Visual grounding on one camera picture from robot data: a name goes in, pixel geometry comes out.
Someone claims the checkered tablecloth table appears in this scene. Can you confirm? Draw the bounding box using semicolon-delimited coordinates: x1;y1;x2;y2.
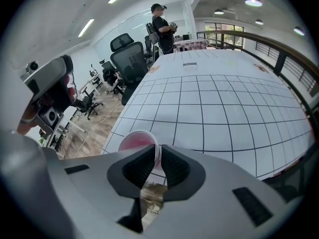
172;39;210;52

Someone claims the white office desk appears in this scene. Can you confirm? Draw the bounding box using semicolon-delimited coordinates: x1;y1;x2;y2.
80;73;108;97

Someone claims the pale floor cable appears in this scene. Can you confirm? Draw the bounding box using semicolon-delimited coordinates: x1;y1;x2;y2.
74;102;123;159

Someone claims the pink dish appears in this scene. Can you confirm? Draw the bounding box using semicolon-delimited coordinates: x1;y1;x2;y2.
118;130;166;178

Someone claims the white grid tablecloth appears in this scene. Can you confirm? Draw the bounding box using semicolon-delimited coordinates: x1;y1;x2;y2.
101;49;316;181

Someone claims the small black office chair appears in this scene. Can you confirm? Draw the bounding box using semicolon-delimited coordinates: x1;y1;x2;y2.
74;86;104;120

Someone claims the dark-framed window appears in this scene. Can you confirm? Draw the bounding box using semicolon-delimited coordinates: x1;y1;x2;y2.
204;22;244;51

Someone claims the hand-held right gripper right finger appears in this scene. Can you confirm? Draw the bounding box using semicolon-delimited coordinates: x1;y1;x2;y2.
146;144;304;239

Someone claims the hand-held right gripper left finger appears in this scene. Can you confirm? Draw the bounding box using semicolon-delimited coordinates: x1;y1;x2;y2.
42;144;156;239

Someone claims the person's left forearm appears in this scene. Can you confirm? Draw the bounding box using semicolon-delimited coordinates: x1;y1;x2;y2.
16;103;40;135

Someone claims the wooden handrail with black railing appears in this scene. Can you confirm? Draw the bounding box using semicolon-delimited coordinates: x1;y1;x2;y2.
196;29;319;136

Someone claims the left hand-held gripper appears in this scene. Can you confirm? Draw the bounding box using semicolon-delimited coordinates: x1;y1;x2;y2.
19;55;78;137

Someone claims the large black mesh office chair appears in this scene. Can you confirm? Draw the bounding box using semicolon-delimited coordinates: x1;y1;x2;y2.
109;33;151;107

